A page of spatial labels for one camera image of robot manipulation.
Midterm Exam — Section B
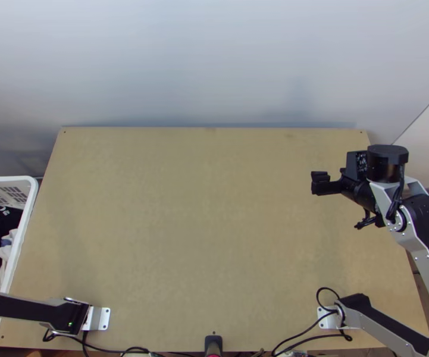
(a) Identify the black cable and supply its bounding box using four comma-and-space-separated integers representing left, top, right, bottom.
43, 323, 152, 357
316, 286, 343, 311
271, 321, 353, 357

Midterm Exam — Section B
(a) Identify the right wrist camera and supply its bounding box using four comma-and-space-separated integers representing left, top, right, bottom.
346, 149, 369, 183

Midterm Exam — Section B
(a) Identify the white laundry basket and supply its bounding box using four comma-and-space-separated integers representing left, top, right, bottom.
0, 175, 39, 354

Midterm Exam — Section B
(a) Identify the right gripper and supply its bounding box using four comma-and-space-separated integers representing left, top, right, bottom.
310, 167, 378, 217

